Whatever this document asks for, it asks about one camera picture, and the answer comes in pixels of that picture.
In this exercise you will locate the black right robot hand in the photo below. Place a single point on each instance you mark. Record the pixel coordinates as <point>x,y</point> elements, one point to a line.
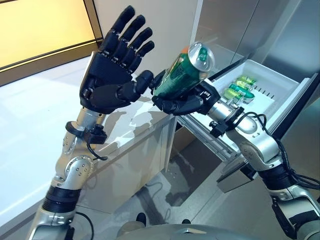
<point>185,103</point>

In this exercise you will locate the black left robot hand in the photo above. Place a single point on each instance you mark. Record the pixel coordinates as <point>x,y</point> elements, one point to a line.
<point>107,72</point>

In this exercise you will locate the dark green drink can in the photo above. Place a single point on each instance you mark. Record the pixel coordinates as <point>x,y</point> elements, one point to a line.
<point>180,75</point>

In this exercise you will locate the white fridge drawer bin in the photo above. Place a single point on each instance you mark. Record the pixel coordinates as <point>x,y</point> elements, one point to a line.
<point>262,105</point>

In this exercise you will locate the stainless steel fridge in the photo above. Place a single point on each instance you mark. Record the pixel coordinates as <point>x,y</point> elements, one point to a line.
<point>287,30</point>

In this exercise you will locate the light green drink can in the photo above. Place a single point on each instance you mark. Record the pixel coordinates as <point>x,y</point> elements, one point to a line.
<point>247,81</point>
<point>230,93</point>

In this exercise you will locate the teal green drink can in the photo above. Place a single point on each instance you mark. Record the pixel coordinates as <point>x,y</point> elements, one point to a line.
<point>243,92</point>

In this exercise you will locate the white tall cabinet panel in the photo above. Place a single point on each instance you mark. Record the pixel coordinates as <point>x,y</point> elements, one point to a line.
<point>162,25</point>

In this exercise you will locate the amber glass window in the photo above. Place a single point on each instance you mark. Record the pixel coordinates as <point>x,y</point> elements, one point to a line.
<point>45,27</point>

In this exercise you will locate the black right robot foot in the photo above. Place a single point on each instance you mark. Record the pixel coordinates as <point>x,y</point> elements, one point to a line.
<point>186,221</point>

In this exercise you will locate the black robot foot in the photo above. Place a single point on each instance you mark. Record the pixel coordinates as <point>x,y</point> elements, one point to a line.
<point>186,221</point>
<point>141,219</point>

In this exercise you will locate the black left robot foot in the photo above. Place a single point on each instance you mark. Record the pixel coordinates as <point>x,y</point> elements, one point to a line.
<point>141,219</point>

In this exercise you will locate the grey robot torso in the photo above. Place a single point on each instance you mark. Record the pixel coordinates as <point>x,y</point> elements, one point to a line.
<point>165,232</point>

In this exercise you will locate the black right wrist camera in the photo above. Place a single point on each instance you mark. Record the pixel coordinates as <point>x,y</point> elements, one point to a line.
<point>218,130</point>

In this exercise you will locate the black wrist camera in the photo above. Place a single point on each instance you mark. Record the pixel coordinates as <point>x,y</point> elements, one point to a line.
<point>218,130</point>
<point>96,135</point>

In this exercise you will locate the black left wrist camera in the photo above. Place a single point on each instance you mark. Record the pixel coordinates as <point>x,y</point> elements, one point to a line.
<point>96,135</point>

